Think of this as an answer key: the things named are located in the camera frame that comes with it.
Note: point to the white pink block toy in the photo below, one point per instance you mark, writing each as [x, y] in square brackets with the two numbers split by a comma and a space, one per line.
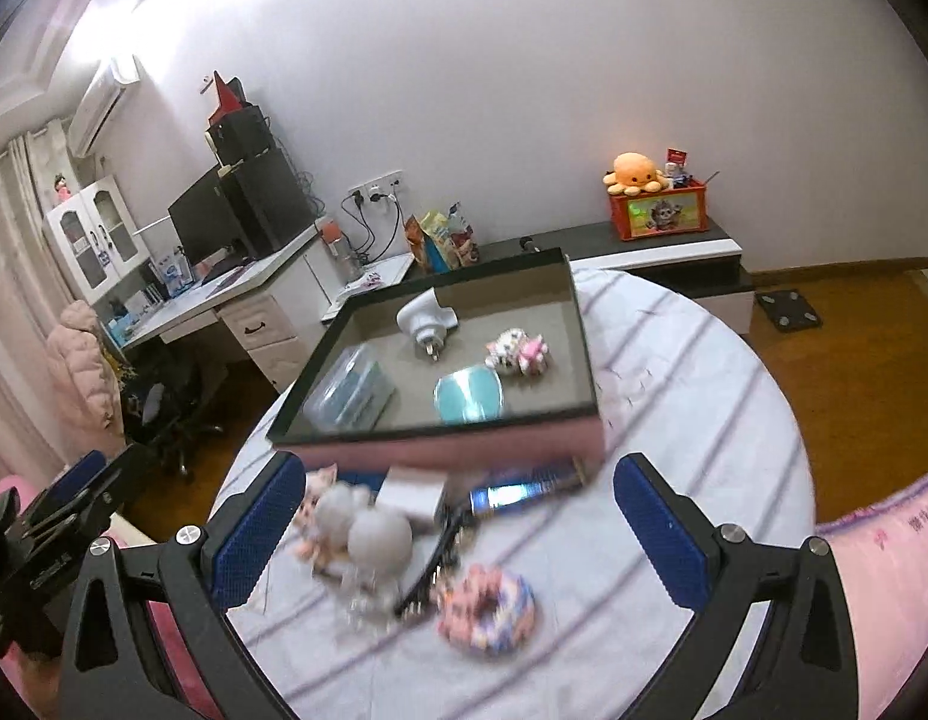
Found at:
[513, 351]

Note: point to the green yellow snack bag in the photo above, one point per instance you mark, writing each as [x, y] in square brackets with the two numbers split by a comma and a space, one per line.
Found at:
[438, 232]

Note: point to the red white packet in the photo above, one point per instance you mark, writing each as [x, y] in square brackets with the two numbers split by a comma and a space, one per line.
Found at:
[678, 161]

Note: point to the white desk with drawers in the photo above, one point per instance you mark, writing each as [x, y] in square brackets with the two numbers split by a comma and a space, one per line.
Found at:
[201, 300]

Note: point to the grey-haired doll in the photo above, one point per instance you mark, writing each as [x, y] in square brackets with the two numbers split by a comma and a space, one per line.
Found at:
[378, 536]

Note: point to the brown snack bag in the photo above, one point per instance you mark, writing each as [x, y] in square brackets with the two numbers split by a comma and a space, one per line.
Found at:
[415, 244]

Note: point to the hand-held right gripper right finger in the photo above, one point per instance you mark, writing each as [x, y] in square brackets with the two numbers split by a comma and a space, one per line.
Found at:
[659, 532]

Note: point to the clear plastic case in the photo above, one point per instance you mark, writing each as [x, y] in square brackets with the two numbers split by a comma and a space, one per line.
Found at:
[351, 390]

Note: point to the white wall power outlet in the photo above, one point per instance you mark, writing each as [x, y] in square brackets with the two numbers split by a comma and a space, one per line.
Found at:
[378, 186]

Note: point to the orange printed storage box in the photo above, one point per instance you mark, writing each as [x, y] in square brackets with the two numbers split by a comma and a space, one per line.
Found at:
[659, 214]

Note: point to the beige curtain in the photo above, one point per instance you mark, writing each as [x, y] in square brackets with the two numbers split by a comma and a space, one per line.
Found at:
[14, 277]

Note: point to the white plug adapter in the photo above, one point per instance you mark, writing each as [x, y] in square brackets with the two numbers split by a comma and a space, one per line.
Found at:
[423, 315]

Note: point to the pink block donut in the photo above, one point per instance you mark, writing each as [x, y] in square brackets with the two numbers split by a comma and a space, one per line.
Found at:
[501, 626]

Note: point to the black monitor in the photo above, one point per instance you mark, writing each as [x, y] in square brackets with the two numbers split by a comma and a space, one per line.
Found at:
[205, 221]

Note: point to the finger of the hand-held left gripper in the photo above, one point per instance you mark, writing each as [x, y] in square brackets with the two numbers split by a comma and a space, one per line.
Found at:
[77, 471]
[130, 474]

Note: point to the black white low cabinet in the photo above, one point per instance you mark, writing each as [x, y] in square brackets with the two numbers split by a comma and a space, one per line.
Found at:
[659, 255]

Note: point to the pink embroidered quilt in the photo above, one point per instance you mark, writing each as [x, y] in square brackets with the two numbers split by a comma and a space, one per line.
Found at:
[884, 577]

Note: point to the white glass-door cabinet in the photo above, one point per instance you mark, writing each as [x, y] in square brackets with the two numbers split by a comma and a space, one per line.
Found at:
[96, 240]

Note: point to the black speaker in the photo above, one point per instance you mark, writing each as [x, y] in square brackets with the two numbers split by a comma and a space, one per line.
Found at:
[239, 136]

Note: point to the blue white box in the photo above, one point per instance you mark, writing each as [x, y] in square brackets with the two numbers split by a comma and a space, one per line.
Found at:
[171, 274]

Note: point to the teal round compact mirror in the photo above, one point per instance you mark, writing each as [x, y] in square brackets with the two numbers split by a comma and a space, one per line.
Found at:
[468, 394]

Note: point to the black office chair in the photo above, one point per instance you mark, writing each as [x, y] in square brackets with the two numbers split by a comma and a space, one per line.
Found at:
[164, 405]

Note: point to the pink box with black inside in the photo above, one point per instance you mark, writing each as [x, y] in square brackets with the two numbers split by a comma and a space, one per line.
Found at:
[449, 454]

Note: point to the pink padded jacket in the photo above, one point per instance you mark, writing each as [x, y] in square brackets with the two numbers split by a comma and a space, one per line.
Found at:
[77, 367]

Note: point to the orange octopus plush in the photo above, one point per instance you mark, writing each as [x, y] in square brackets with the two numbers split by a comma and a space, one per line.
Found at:
[633, 171]

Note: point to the white charger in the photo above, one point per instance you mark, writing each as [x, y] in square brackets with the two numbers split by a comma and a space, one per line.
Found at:
[411, 495]

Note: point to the white air conditioner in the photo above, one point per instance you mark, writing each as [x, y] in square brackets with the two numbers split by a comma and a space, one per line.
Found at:
[96, 109]

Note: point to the orange cup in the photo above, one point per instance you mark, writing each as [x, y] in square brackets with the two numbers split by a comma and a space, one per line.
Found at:
[329, 231]

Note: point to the shiny blue tube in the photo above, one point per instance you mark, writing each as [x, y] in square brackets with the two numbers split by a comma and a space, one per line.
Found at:
[509, 496]

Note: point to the small pink figurine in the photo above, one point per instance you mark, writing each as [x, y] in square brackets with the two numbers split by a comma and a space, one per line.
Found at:
[60, 189]

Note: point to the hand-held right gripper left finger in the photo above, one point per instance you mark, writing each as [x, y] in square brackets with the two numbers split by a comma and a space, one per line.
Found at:
[258, 532]

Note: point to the black bathroom scale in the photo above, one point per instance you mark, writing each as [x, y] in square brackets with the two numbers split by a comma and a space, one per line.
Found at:
[788, 311]

